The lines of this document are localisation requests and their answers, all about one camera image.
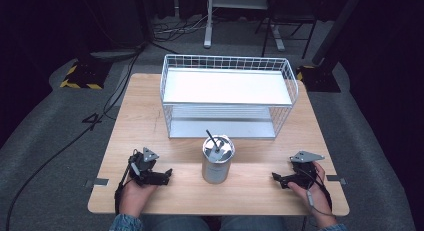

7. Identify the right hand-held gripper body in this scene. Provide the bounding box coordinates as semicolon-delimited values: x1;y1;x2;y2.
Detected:
283;150;326;190

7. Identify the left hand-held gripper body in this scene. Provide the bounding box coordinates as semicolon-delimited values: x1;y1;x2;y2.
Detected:
128;146;168;187

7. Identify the silver metal cup with lid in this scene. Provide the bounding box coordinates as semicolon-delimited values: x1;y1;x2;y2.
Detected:
201;134;236;185

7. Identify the black straw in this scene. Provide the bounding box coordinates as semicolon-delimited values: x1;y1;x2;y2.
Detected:
205;129;222;153

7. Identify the white wire shelf rack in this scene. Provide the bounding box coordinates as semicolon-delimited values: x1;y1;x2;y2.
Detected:
159;53;300;140

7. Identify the person's right hand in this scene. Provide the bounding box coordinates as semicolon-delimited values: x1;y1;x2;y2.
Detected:
287;161;332;223

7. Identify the person's left hand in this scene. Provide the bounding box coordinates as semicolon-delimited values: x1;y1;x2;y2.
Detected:
118;177;158;219

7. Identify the grey tape strip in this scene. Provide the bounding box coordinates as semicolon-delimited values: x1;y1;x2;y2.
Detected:
85;177;110;188
326;174;348;186

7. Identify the yellow black striped stand base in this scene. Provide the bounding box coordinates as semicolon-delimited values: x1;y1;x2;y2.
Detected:
59;58;113;91
295;64;342;93

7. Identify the black slanted pole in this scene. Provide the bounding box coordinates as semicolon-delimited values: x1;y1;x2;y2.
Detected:
311;0;367;66

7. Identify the black chair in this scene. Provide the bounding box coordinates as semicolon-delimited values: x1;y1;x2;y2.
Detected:
254;0;318;60

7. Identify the right hand-held gripper cable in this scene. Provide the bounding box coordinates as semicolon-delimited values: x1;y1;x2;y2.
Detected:
295;166;335;219

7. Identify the hand-held gripper cable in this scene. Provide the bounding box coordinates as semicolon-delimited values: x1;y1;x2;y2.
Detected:
113;150;138;215
295;166;335;219

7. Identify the left hand-held gripper cable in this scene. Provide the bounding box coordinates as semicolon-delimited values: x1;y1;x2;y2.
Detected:
113;150;138;215

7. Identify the long black floor cable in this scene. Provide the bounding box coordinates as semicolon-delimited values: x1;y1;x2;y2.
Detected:
4;44;146;231

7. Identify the bundle of floor cables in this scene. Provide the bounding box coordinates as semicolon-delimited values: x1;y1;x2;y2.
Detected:
152;14;210;43

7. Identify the white desk frame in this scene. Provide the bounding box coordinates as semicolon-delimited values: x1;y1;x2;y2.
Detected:
203;0;287;52

